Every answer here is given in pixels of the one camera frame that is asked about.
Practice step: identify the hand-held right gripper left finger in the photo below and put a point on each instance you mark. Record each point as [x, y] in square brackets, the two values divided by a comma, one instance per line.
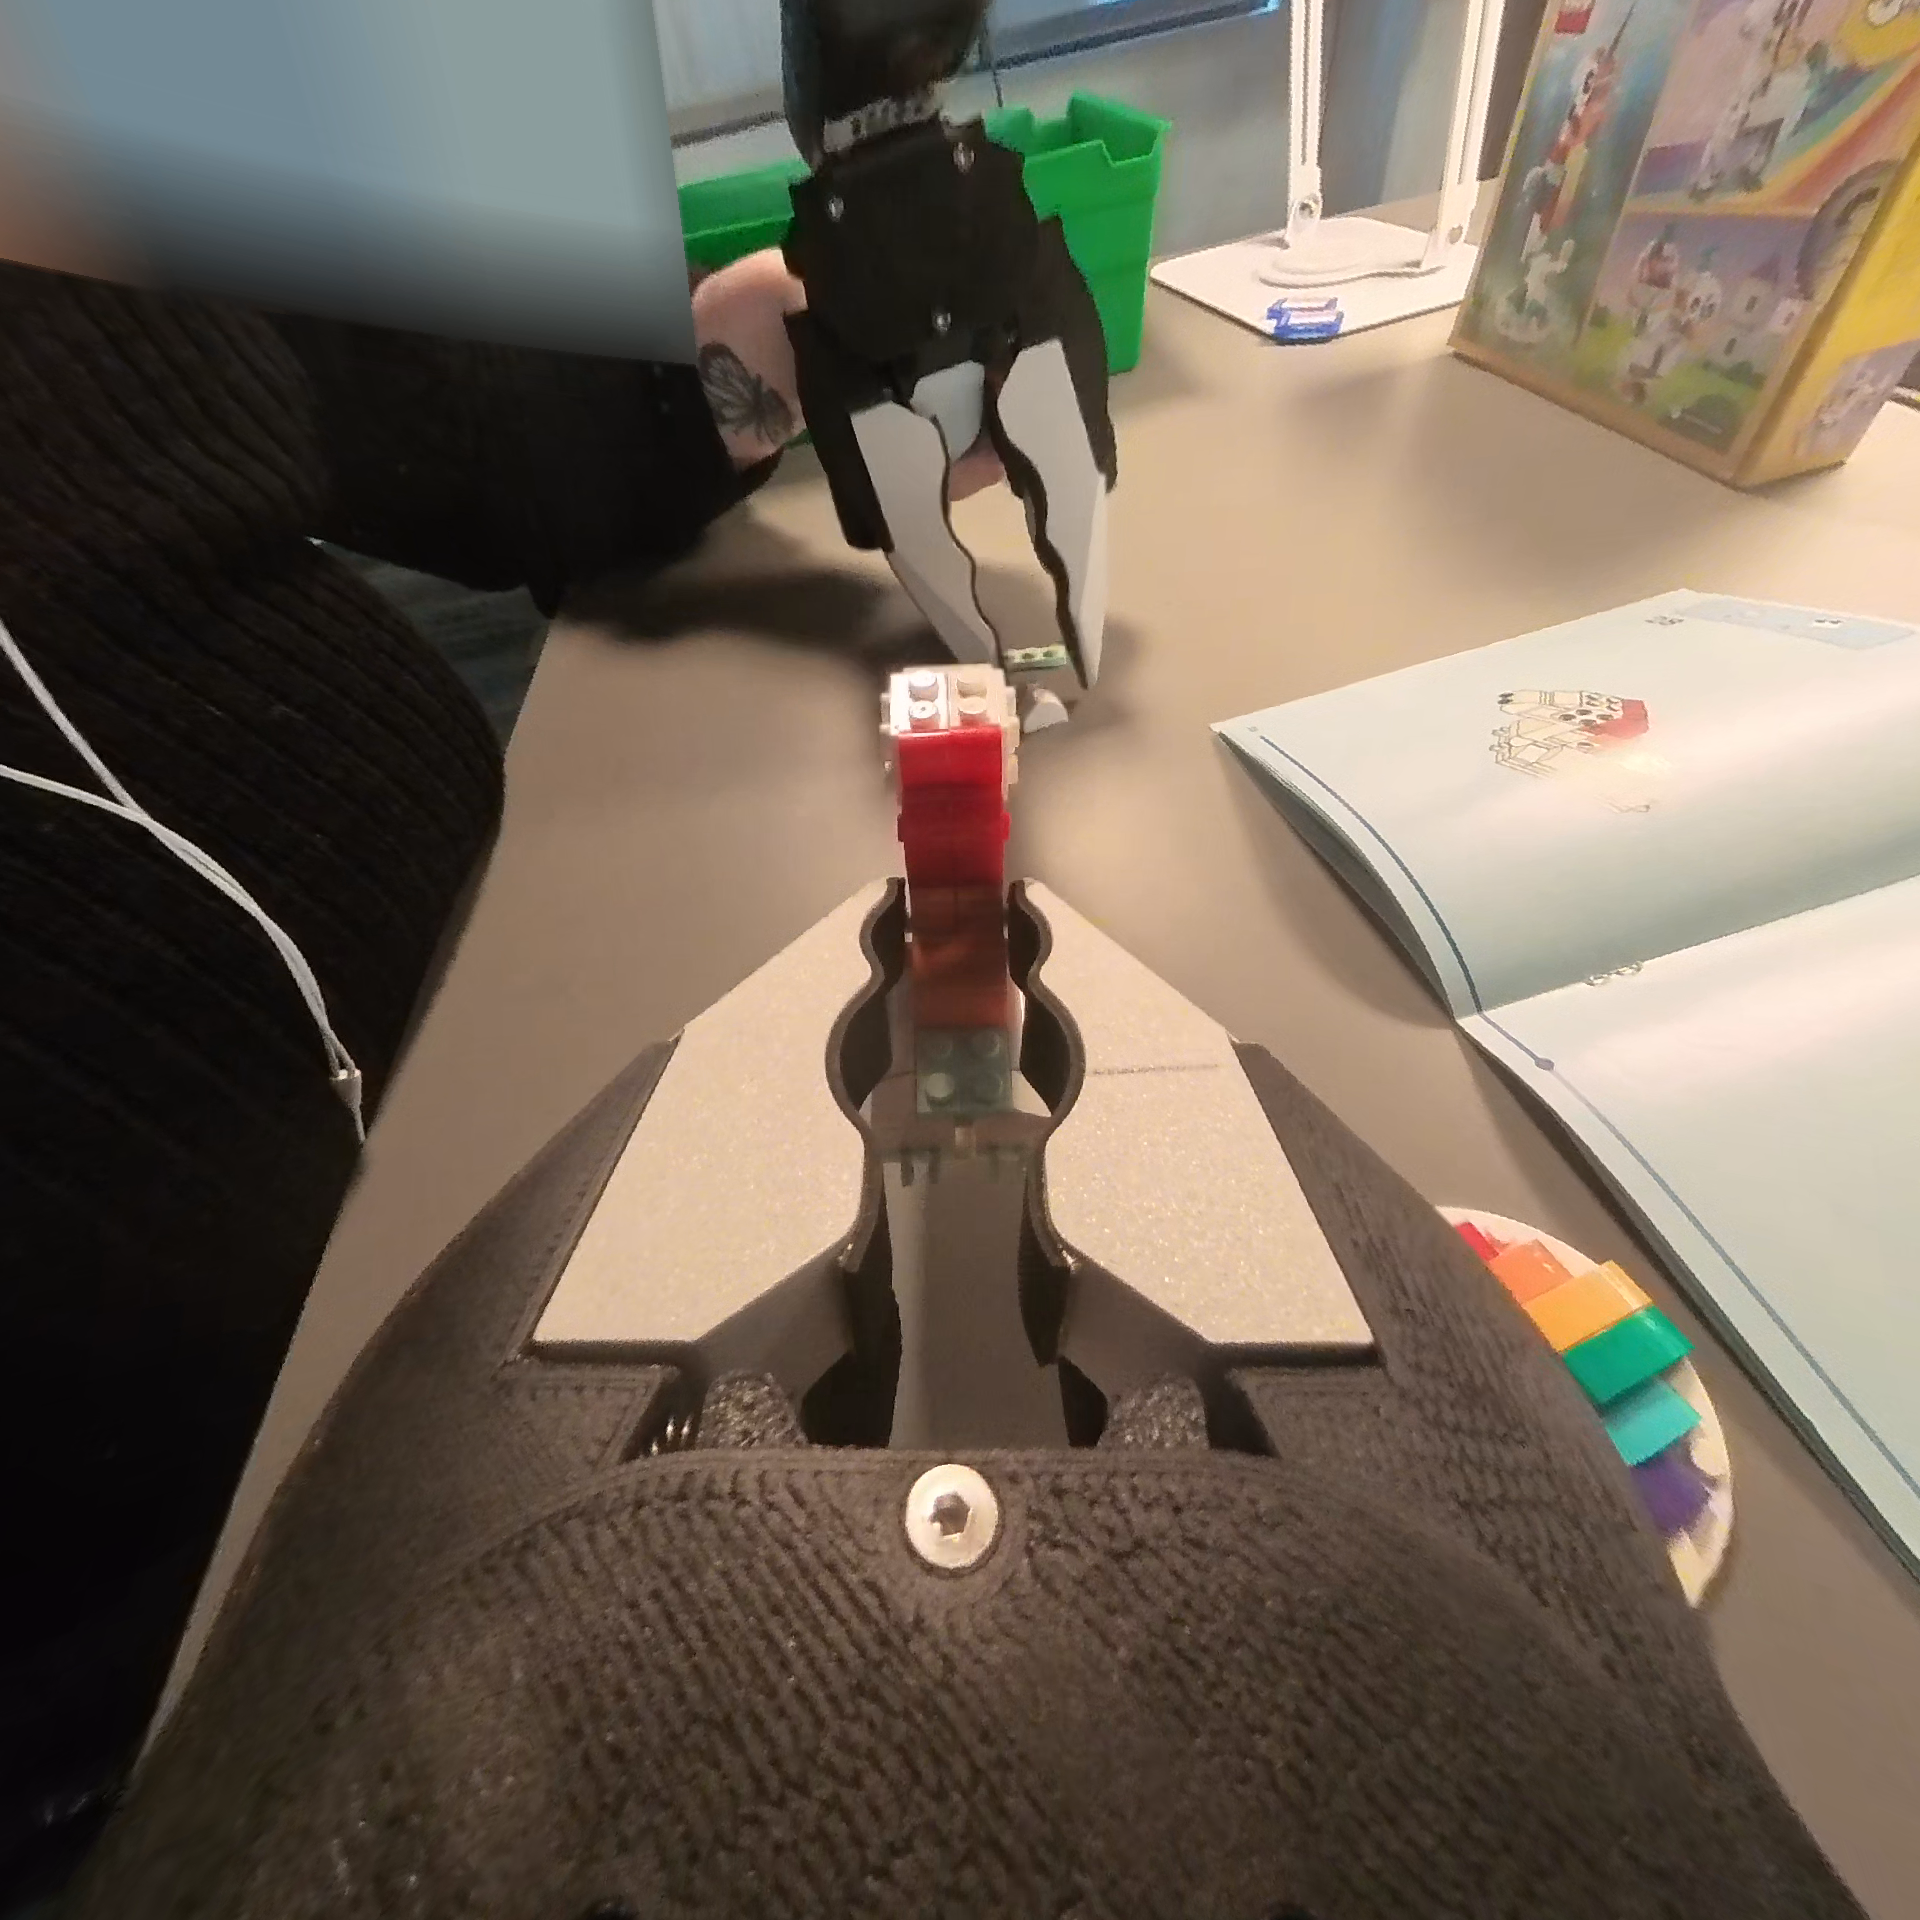
[704, 1186]

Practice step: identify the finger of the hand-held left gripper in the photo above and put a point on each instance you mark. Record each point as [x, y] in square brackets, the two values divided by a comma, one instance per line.
[1069, 481]
[909, 481]

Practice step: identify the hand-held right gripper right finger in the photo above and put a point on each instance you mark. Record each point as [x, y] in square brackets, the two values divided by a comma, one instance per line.
[1200, 1186]

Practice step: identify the pale green lego plate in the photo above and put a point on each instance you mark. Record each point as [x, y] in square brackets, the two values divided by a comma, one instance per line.
[1039, 656]

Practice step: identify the white lego brick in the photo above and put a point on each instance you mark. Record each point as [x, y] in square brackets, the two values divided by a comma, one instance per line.
[1046, 708]

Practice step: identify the white and red lego model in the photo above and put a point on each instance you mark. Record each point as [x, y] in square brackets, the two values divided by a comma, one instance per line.
[955, 810]

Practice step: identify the rainbow lego assembly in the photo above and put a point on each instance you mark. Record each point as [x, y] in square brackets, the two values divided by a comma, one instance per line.
[1612, 1349]

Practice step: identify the colourful lego box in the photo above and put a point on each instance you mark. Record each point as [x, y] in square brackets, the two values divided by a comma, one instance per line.
[1680, 224]

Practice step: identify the person's left hand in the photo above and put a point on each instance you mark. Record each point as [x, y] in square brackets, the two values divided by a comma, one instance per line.
[745, 336]

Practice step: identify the green plastic bin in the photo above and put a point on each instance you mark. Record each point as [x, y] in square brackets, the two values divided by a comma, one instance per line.
[1111, 195]

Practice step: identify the small blue and white part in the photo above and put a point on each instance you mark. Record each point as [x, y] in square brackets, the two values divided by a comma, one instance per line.
[1301, 317]

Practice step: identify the white stand base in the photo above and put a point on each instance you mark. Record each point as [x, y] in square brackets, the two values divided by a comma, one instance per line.
[1322, 270]

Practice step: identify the person's black sweater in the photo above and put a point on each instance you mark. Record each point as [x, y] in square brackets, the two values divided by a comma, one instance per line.
[196, 975]

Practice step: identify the open instruction booklet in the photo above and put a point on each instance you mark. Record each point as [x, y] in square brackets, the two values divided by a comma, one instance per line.
[1649, 839]

